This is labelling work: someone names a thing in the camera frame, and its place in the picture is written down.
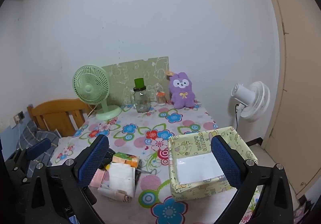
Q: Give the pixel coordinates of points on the orange green tissue pack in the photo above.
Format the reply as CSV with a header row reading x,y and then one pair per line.
x,y
125,158

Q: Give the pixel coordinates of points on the beige door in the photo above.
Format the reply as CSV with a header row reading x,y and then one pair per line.
x,y
301,88

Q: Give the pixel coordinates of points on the wall socket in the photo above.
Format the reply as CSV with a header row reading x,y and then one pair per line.
x,y
20,115

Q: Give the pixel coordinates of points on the green patterned board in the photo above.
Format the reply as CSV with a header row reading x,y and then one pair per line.
x,y
120,76

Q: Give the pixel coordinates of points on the pink packet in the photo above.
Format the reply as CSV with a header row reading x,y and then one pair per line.
x,y
99,178

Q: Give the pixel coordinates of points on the yellow printed paper box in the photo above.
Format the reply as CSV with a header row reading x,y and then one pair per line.
x,y
190,143

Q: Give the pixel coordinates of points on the floral tablecloth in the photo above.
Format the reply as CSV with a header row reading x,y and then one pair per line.
x,y
150,123

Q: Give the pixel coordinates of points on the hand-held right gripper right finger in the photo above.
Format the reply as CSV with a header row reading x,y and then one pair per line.
x,y
225,161

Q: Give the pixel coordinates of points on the green desk fan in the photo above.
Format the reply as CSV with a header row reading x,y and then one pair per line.
x,y
87,86

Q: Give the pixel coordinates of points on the purple plush bunny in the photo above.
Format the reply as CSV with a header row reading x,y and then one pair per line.
x,y
181,91

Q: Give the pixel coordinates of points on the white beige bandage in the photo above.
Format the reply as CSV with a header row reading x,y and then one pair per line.
x,y
120,196

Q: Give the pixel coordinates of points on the white tissue pack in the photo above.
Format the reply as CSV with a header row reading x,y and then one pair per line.
x,y
120,178

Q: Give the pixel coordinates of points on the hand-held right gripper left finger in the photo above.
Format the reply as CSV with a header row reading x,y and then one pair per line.
x,y
92,161

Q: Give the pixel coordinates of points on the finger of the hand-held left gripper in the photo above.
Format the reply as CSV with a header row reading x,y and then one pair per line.
x,y
39,148

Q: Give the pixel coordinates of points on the glass jar with green lid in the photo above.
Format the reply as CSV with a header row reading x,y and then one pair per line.
x,y
141,102

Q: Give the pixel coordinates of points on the plaid blanket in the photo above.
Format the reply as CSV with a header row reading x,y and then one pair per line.
x,y
47,138

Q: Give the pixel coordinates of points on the white standing fan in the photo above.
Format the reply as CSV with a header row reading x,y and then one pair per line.
x,y
253,101

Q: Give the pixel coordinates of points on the clear cotton swab container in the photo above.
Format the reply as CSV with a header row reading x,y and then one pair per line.
x,y
161,100

